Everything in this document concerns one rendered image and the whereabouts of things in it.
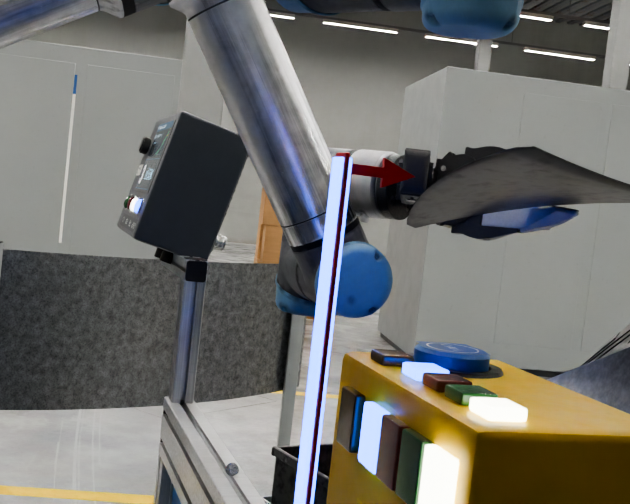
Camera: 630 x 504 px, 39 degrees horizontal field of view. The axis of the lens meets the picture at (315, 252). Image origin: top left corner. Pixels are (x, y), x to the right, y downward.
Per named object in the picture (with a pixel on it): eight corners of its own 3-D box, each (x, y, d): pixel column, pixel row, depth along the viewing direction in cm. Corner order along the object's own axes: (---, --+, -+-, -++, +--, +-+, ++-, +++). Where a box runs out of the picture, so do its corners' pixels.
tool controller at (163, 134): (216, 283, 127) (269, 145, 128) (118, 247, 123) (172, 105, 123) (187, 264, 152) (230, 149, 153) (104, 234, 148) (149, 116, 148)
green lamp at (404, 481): (426, 512, 38) (435, 442, 38) (413, 511, 38) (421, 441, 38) (405, 494, 40) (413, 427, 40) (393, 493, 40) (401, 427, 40)
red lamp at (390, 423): (404, 492, 40) (412, 426, 40) (391, 492, 40) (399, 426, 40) (385, 476, 42) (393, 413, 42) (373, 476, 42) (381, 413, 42)
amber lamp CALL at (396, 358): (414, 368, 46) (415, 356, 46) (381, 366, 46) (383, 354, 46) (400, 360, 48) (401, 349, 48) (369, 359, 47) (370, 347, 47)
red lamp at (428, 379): (472, 394, 41) (474, 381, 41) (436, 393, 40) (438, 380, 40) (454, 385, 43) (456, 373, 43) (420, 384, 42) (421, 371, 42)
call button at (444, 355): (501, 387, 47) (505, 354, 47) (430, 383, 45) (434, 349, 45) (465, 370, 50) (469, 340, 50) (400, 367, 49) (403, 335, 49)
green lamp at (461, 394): (498, 408, 39) (500, 394, 39) (460, 406, 38) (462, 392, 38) (478, 398, 40) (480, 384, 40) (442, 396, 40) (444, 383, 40)
